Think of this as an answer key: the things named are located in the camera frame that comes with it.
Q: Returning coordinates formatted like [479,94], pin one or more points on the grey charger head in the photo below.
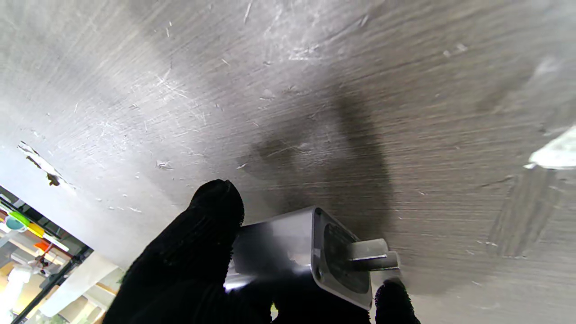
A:
[279,243]

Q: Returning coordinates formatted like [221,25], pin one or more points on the black metal stand pole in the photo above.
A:
[54,283]

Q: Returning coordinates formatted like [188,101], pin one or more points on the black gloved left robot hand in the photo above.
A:
[189,270]

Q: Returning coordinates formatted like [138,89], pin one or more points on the small white paper scrap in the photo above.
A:
[555,153]

